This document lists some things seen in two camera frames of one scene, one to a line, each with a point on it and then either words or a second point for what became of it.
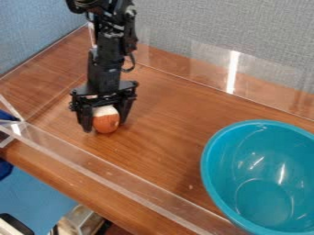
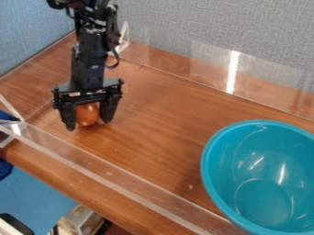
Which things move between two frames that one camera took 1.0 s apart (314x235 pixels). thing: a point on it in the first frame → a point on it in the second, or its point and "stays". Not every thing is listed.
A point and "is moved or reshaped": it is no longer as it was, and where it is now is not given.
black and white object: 11,226 stays
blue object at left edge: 7,168 stays
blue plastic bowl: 258,172 stays
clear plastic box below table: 82,221 stays
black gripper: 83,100 → 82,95
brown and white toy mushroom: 106,118 is moved or reshaped
